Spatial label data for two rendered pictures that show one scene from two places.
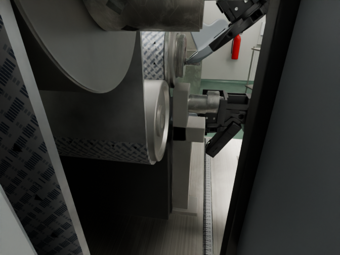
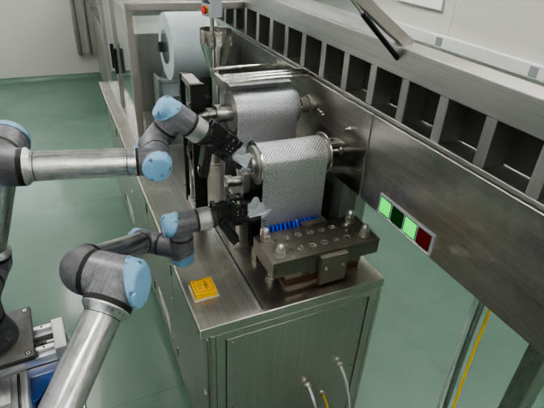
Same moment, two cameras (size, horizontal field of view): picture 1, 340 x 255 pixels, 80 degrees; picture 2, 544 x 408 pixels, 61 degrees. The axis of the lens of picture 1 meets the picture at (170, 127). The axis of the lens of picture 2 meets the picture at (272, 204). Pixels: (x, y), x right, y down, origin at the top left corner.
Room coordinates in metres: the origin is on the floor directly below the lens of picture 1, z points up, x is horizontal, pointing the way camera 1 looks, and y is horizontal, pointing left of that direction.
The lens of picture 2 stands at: (1.54, -0.72, 1.92)
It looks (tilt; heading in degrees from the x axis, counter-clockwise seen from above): 31 degrees down; 145
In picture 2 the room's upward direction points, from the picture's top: 3 degrees clockwise
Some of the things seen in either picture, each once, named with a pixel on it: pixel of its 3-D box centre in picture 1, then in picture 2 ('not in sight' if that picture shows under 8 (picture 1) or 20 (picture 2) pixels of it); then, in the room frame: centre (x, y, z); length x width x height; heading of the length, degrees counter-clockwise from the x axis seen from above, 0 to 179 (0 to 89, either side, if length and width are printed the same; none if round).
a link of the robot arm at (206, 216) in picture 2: not in sight; (204, 218); (0.42, -0.21, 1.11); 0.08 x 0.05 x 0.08; 171
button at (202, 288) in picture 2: not in sight; (203, 288); (0.51, -0.26, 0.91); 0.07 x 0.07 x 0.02; 81
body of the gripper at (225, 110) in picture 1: (224, 112); (227, 211); (0.43, -0.13, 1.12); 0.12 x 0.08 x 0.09; 81
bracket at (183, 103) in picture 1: (188, 157); (238, 210); (0.35, -0.04, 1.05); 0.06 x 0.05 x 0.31; 81
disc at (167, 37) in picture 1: (172, 56); (254, 163); (0.39, -0.01, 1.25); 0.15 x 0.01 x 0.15; 171
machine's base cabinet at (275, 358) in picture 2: not in sight; (197, 218); (-0.53, 0.19, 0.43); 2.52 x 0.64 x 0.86; 171
